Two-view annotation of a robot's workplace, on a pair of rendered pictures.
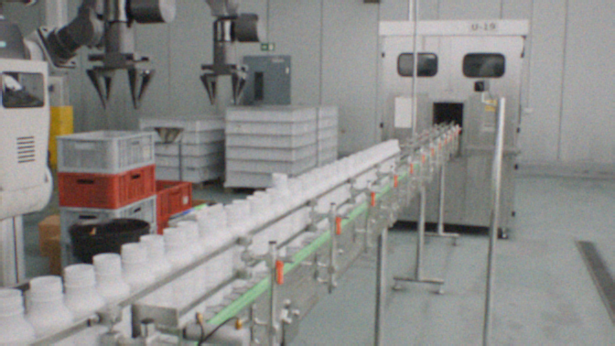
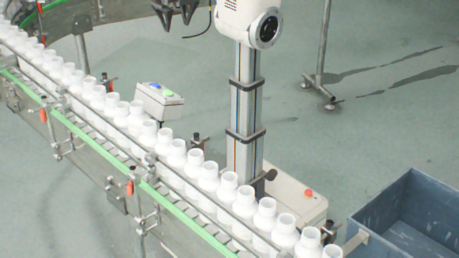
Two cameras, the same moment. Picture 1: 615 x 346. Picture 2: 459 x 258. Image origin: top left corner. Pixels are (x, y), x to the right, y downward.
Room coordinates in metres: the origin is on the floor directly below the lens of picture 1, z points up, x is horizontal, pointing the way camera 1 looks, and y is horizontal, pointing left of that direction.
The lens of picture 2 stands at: (2.32, -0.86, 1.96)
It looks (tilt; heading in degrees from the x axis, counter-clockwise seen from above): 35 degrees down; 119
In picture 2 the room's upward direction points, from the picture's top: straight up
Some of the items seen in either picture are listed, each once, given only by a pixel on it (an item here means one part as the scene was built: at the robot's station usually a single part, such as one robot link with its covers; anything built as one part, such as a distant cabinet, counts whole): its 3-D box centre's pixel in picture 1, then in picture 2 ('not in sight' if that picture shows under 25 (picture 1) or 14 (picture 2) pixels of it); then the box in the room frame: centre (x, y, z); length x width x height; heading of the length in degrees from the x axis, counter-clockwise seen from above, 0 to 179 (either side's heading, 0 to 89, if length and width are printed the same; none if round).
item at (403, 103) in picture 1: (405, 111); not in sight; (6.23, -0.98, 1.22); 0.23 x 0.03 x 0.32; 73
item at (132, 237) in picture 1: (112, 280); not in sight; (3.43, 1.10, 0.32); 0.45 x 0.45 x 0.64
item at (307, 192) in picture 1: (303, 207); (179, 168); (1.70, 0.01, 1.08); 0.06 x 0.06 x 0.17
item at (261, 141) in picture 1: (273, 148); not in sight; (8.91, 0.47, 0.59); 1.24 x 1.03 x 1.17; 165
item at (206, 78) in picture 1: (218, 86); (181, 9); (1.58, 0.22, 1.41); 0.07 x 0.07 x 0.09; 72
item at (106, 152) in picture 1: (108, 150); not in sight; (4.08, 1.30, 1.00); 0.61 x 0.41 x 0.22; 170
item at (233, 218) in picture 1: (232, 246); (81, 96); (1.24, 0.15, 1.08); 0.06 x 0.06 x 0.17
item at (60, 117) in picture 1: (59, 136); not in sight; (11.08, 4.40, 0.55); 0.40 x 0.40 x 1.10; 73
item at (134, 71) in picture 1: (130, 83); not in sight; (1.14, 0.32, 1.41); 0.07 x 0.07 x 0.09; 74
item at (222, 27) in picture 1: (226, 32); not in sight; (1.57, 0.20, 1.54); 0.07 x 0.06 x 0.07; 74
